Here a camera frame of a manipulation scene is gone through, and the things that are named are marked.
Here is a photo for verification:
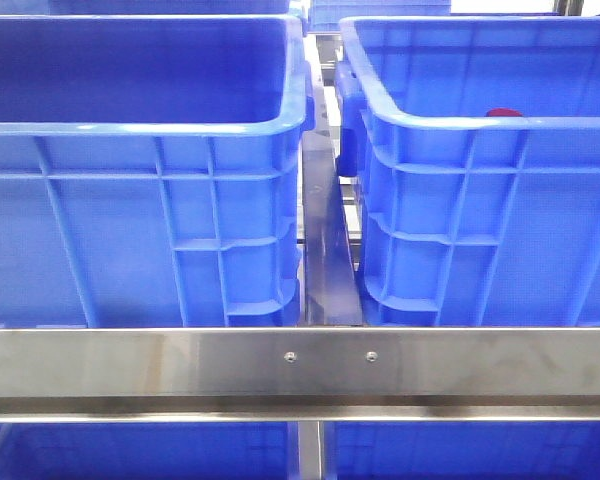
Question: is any red mushroom push button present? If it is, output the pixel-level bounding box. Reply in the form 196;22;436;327
486;107;523;118

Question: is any large blue crate right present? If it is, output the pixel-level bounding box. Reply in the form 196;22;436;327
335;16;600;327

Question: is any large blue crate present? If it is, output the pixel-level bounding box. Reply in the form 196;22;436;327
335;16;600;327
0;15;313;328

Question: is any large blue crate left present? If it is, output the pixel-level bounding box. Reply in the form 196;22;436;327
0;15;313;328

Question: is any lower blue crate right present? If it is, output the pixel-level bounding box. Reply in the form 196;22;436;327
328;421;600;479

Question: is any far blue crate right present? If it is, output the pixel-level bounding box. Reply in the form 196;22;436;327
309;0;451;33

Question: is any lower blue crate left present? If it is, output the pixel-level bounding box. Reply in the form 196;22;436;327
0;422;299;479

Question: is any far blue crate left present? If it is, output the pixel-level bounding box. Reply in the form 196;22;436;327
0;0;306;17

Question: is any steel centre divider rail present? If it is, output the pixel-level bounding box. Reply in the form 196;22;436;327
299;84;364;327

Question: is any steel vertical rack post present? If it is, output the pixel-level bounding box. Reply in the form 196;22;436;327
298;421;326;480

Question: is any steel rack front rail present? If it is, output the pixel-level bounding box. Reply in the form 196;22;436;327
0;326;600;422

